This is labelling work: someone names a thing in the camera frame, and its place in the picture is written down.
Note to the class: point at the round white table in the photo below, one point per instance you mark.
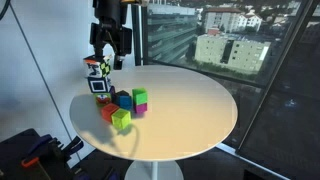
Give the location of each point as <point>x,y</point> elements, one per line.
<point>186,113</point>

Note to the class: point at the black square picture cube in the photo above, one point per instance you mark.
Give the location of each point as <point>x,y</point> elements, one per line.
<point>98,85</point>

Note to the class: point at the orange-red block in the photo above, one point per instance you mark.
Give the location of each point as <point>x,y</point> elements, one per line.
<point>109,112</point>

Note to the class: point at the black equipment with clamps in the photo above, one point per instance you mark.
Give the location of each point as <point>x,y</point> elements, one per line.
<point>20,156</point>

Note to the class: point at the blue block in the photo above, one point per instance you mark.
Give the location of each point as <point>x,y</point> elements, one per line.
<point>125,102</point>

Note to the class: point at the lime green block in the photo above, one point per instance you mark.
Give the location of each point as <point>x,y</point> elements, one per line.
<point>120,119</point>

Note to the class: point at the purple cartoon picture cube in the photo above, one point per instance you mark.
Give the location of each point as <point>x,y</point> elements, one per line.
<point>102,99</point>

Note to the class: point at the checkered picture cube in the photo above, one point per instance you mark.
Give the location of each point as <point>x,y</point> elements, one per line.
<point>96,66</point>

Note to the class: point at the dark vertical window frame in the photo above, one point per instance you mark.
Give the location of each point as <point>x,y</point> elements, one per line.
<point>138,33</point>

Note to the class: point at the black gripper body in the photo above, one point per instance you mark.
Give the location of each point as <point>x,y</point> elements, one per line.
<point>116,36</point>

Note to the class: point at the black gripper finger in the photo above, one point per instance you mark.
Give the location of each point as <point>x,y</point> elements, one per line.
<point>118,62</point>
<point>99,50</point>

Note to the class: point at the dark gray block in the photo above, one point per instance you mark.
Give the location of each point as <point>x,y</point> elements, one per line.
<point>122,93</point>

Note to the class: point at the dark slanted window frame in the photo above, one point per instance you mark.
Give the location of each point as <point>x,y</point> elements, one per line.
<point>280,66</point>

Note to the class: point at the magenta block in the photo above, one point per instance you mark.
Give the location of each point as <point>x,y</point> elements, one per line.
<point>141,108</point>

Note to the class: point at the white table pedestal base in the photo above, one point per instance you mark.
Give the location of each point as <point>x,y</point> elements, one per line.
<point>153,170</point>

